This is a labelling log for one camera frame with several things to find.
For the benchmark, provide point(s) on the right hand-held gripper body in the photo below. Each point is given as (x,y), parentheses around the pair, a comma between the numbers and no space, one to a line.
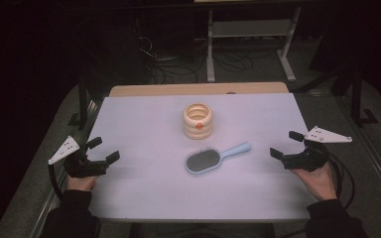
(307,157)

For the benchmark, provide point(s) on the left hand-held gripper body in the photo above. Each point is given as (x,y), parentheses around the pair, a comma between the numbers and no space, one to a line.
(81,167)

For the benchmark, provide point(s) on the light blue hairbrush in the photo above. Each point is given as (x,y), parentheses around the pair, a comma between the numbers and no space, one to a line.
(203,161)

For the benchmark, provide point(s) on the cream ribbed cup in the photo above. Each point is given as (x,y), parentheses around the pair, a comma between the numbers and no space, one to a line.
(197,130)

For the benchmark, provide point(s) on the person's left hand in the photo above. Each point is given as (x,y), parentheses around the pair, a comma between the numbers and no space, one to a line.
(81,182)

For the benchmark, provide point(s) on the person's right hand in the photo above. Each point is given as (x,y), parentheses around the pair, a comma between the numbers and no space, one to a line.
(317,183)

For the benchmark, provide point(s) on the white table mat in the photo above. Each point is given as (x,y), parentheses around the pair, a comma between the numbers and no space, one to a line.
(145,132)

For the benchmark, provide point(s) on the black metal stand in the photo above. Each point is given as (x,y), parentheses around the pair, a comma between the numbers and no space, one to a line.
(357,99)
(82,99)

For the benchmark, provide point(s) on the wooden table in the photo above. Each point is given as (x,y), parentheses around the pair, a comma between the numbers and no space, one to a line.
(178,89)

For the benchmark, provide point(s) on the white metal stand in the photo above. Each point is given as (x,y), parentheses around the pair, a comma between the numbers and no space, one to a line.
(249,29)

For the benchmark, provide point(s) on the metal floor rail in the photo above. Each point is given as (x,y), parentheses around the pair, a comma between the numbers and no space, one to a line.
(377,165)
(51,198)

